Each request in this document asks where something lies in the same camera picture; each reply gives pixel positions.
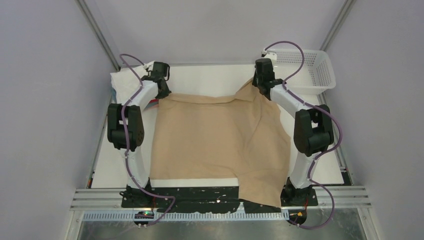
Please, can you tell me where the beige t shirt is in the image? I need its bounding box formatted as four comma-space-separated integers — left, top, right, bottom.
150, 81, 291, 207

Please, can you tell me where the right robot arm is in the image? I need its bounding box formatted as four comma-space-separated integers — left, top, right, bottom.
252, 58, 334, 206

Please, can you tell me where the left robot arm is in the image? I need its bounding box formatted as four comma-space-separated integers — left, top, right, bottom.
107, 61, 176, 207

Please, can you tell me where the white folded t shirt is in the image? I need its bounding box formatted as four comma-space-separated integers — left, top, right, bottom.
110, 68, 141, 104

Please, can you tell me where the blue-grey folded t shirt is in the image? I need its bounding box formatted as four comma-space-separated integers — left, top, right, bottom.
111, 88, 119, 104

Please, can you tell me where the white plastic basket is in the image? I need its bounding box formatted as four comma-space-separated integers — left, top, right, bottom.
270, 49, 336, 95

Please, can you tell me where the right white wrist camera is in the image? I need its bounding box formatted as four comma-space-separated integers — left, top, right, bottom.
261, 49, 278, 61

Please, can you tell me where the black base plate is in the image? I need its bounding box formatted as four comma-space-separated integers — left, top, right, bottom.
120, 185, 319, 215

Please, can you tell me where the aluminium front rail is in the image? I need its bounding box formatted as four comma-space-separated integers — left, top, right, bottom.
70, 185, 372, 221

